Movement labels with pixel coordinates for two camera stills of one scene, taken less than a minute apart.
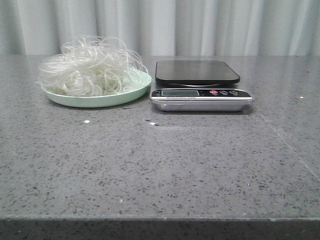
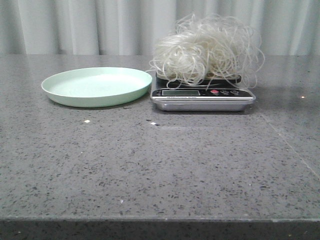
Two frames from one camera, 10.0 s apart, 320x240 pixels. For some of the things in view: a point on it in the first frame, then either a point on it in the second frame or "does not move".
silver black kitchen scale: x=198 y=86 does not move
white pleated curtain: x=169 y=30 does not move
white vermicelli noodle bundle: x=91 y=66 → x=211 y=50
